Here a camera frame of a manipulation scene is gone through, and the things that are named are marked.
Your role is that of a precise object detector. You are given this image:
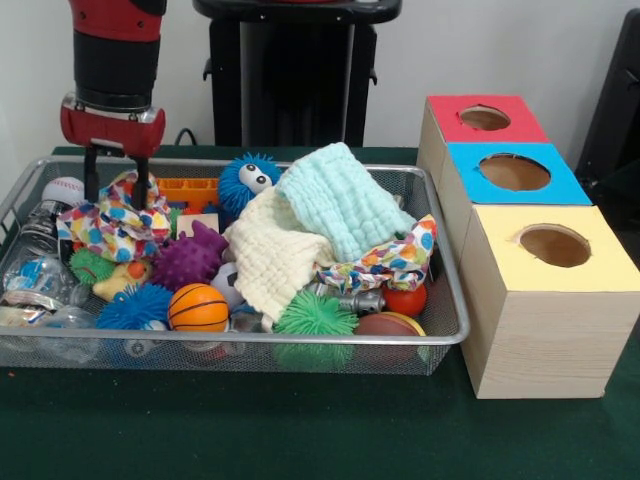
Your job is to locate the colourful dot print cloth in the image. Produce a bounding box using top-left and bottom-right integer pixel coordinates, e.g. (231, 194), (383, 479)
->
(57, 169), (171, 264)
(314, 214), (438, 294)

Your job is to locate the orange toy basketball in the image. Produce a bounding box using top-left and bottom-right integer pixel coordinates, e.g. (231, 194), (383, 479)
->
(167, 283), (230, 333)

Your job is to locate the large blue fuzzy eyed ball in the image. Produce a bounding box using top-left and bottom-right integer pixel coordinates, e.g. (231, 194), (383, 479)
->
(217, 152), (285, 221)

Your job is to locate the cream waffle cloth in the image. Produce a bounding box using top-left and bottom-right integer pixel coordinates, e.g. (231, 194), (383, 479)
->
(222, 189), (335, 331)

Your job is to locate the yellow duck plush toy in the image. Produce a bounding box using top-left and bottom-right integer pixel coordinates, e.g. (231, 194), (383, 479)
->
(92, 259), (154, 302)

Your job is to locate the dark green table cloth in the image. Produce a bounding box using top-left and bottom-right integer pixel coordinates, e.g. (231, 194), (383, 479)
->
(0, 144), (640, 480)

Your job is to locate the green spiky puffer ball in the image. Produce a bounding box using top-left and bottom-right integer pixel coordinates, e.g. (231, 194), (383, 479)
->
(273, 289), (359, 337)

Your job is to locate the light blue waffle cloth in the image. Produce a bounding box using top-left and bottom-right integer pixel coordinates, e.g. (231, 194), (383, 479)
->
(276, 141), (417, 264)

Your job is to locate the metal wire mesh bin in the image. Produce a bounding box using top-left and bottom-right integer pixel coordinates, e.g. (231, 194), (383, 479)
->
(0, 154), (471, 377)

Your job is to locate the wooden box with three holes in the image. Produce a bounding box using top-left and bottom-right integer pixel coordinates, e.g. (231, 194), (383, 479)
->
(416, 94), (640, 400)

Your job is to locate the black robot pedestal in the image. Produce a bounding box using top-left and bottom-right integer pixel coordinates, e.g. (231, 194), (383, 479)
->
(192, 0), (404, 148)

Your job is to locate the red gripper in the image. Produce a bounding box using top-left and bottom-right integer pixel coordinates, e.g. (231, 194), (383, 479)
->
(59, 92), (167, 210)

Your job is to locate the white baseball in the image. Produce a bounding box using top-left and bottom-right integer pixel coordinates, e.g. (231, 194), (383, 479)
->
(41, 177), (86, 204)

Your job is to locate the purple spiky ball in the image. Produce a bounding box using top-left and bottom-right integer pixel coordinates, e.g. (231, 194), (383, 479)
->
(149, 219), (230, 294)

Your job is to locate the black panel stand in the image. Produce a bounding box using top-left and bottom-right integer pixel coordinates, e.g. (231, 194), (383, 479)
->
(574, 7), (640, 201)

